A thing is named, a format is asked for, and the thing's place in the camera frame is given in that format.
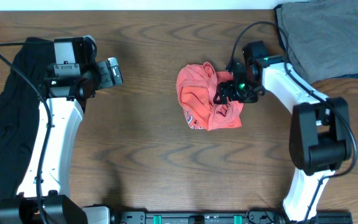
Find red soccer t-shirt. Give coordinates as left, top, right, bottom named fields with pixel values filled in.
left=176, top=62, right=244, bottom=131

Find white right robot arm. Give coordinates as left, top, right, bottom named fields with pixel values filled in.
left=213, top=41, right=352, bottom=223

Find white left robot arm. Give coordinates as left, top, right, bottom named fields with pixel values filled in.
left=0, top=35, right=123, bottom=223

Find grey folded garment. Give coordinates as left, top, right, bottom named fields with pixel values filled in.
left=278, top=0, right=358, bottom=83

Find black garment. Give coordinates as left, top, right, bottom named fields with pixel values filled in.
left=0, top=37, right=55, bottom=224

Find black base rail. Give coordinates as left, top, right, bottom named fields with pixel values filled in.
left=82, top=204, right=353, bottom=224

